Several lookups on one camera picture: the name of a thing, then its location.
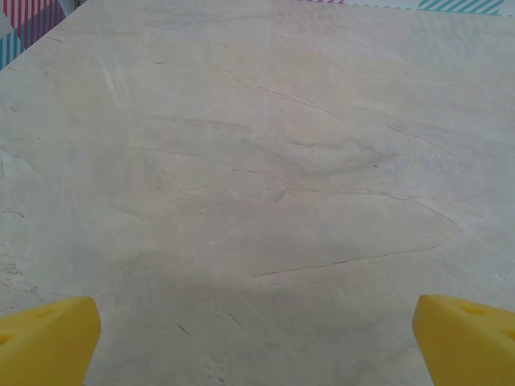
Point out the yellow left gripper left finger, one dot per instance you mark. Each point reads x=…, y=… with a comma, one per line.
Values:
x=44, y=346

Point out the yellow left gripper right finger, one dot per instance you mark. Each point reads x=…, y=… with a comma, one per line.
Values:
x=466, y=350

